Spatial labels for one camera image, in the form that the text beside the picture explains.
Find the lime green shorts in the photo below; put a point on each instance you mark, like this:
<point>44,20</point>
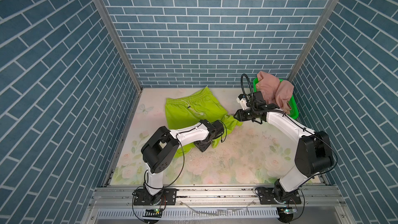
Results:
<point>187,111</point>

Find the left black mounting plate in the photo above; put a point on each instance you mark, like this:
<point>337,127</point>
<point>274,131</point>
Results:
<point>142,197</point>

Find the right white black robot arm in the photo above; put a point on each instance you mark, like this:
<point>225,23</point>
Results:
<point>314,154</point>

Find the green plastic basket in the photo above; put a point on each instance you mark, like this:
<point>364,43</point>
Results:
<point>294,112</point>

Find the aluminium corner post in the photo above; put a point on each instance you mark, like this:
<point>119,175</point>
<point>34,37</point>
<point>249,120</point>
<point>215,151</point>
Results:
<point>321,22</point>
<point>102,11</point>

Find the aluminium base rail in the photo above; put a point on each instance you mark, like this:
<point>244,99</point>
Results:
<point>313,195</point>

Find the black mounting plate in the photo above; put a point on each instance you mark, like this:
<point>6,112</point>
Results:
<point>264,196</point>
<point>142,197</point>

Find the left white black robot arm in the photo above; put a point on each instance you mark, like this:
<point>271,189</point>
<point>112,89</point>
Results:
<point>159,152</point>

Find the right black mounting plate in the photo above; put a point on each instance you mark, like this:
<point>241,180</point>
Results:
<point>264,196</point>

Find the right aluminium corner post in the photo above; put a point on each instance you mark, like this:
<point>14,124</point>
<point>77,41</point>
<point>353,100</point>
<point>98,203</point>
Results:
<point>321,22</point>

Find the pink shorts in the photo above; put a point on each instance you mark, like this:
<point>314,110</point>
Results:
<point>275,91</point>

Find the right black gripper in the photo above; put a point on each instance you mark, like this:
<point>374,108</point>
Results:
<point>240,116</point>

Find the left aluminium corner post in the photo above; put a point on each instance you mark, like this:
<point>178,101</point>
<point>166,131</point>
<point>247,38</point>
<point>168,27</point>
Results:
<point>102,11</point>

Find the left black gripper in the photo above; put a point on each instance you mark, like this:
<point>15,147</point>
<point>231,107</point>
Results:
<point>202,148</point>

